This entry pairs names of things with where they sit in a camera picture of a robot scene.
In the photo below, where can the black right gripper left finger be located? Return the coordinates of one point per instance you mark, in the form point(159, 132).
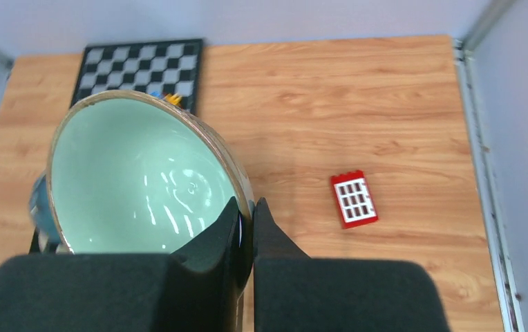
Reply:
point(191, 289)

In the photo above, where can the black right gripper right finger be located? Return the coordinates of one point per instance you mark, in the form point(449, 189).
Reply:
point(295, 292)

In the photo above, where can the pale green celadon bowl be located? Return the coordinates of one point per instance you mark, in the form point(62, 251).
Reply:
point(129, 172)

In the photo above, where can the red toy window brick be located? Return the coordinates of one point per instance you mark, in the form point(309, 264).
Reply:
point(353, 199)

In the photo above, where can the teal glazed large bowl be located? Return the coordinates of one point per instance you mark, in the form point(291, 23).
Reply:
point(41, 215)

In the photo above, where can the blue yellow toy brick car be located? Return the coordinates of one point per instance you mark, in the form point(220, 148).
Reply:
point(174, 99)

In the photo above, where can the black and white chessboard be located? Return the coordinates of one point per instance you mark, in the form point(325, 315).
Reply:
point(159, 68)

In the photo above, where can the black wire dish rack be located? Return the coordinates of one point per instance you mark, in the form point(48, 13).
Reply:
point(41, 244)

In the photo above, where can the aluminium frame post right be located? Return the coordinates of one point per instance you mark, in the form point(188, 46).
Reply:
point(492, 62)

